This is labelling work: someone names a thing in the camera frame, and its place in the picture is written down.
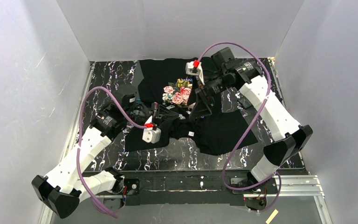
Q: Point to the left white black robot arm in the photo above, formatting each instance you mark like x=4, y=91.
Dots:
x=64, y=187

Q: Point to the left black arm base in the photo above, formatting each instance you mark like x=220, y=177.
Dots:
x=129, y=186

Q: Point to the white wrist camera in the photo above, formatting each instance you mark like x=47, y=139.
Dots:
x=151, y=134
x=194, y=68

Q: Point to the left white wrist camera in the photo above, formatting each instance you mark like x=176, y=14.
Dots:
x=151, y=134

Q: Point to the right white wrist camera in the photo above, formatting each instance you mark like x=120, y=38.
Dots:
x=194, y=68

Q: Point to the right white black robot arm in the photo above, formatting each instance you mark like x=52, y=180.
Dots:
x=251, y=79

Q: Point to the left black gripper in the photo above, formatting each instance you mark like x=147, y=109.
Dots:
x=157, y=112

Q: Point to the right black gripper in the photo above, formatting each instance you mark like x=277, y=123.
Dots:
x=204, y=91

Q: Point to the black marble pattern mat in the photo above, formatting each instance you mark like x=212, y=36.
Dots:
x=181, y=154

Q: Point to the black printed t-shirt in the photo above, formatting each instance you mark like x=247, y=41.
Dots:
x=165, y=82

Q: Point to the aluminium rail frame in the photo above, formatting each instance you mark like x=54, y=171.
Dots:
x=297, y=185

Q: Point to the beige tape strip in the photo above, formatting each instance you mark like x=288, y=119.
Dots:
x=272, y=216

